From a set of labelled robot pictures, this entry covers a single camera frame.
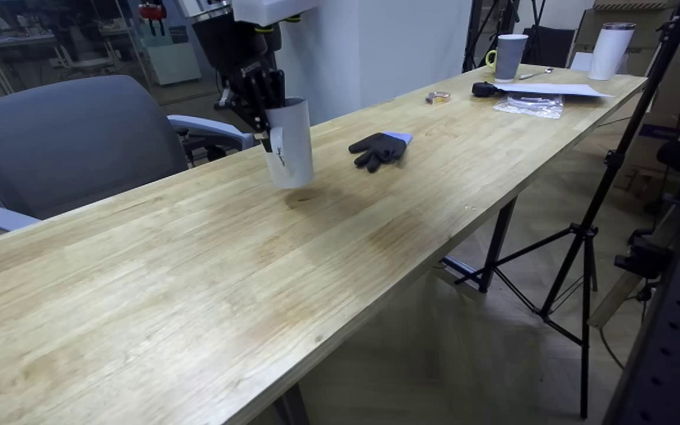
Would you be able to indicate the small black rounded object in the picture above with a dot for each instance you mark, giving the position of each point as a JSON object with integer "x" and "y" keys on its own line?
{"x": 484, "y": 89}

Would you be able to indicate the white background cabinet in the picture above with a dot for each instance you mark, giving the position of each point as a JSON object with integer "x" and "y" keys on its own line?
{"x": 166, "y": 51}

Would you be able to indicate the black perforated breadboard table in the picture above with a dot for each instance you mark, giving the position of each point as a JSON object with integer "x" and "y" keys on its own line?
{"x": 679, "y": 338}

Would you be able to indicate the grey tumbler cup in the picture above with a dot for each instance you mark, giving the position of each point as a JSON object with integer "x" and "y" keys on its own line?
{"x": 511, "y": 58}

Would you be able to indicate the black camera tripod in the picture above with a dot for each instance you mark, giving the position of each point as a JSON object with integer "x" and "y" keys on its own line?
{"x": 615, "y": 157}

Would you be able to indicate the flat clear plastic bag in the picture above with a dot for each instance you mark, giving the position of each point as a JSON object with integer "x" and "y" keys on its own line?
{"x": 530, "y": 107}

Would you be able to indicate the grey ceramic mug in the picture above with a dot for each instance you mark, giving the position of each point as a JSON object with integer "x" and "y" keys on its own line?
{"x": 296, "y": 149}

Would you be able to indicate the grey office chair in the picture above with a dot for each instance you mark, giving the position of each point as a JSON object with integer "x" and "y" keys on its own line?
{"x": 64, "y": 142}

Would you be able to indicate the small white box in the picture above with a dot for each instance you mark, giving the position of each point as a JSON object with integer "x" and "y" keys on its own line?
{"x": 581, "y": 61}

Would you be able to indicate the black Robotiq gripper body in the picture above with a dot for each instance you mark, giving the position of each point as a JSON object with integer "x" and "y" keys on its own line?
{"x": 237, "y": 48}

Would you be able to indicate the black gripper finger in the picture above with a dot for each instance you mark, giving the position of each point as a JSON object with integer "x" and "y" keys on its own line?
{"x": 276, "y": 89}
{"x": 247, "y": 98}

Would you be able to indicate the white paper sheets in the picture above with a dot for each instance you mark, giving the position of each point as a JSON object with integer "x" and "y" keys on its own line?
{"x": 552, "y": 90}

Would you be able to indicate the red background sign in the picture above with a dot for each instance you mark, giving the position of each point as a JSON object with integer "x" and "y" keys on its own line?
{"x": 150, "y": 11}

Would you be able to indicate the yellow tape roll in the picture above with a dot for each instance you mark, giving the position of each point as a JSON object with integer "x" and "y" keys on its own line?
{"x": 490, "y": 58}

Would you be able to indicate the black metal table leg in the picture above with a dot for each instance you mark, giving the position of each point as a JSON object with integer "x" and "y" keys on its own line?
{"x": 293, "y": 405}
{"x": 498, "y": 237}

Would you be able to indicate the black work glove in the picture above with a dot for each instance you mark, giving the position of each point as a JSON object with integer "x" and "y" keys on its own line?
{"x": 378, "y": 146}

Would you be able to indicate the black clamp block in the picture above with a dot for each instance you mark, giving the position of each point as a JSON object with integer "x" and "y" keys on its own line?
{"x": 643, "y": 255}

